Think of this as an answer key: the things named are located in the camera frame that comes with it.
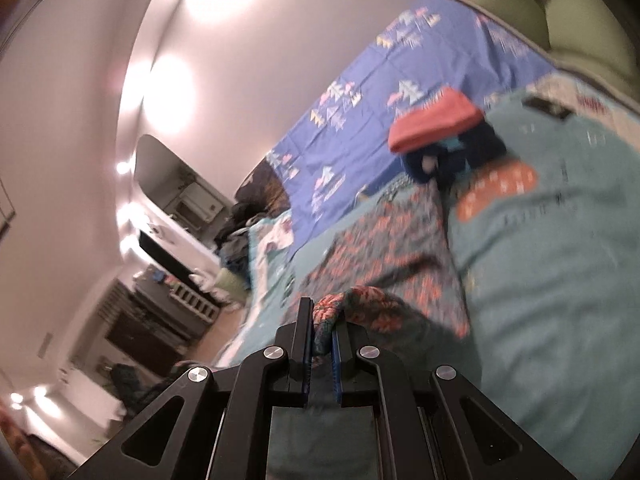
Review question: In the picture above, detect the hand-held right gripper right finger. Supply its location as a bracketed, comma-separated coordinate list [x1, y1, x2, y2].
[331, 317, 576, 480]

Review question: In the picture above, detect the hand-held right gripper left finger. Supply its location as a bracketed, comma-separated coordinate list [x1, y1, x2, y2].
[65, 297, 315, 480]

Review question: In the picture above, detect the floral grey-orange garment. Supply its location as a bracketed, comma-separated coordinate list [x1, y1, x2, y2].
[295, 185, 473, 361]

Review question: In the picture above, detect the pile of dark clothes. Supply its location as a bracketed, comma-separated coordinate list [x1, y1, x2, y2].
[215, 202, 273, 268]

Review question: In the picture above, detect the small green cushion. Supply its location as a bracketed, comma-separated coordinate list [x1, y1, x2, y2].
[215, 267, 251, 301]

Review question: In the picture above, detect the white ladder rack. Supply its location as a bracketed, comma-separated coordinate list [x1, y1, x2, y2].
[170, 285, 218, 321]

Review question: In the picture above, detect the dark patterned blanket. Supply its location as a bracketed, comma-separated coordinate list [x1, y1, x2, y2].
[235, 160, 291, 221]

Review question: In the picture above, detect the blue tree-print sheet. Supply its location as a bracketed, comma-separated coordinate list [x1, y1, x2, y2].
[267, 0, 558, 251]

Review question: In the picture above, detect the teal printed blanket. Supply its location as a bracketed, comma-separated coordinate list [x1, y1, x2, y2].
[215, 72, 640, 461]

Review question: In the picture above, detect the folded navy printed garment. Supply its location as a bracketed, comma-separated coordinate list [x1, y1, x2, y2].
[402, 122, 508, 188]

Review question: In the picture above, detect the folded coral garment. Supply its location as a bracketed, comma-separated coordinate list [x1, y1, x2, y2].
[388, 86, 485, 155]

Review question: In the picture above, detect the green pillow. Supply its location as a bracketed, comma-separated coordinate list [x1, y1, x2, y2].
[545, 0, 636, 73]
[467, 0, 551, 48]

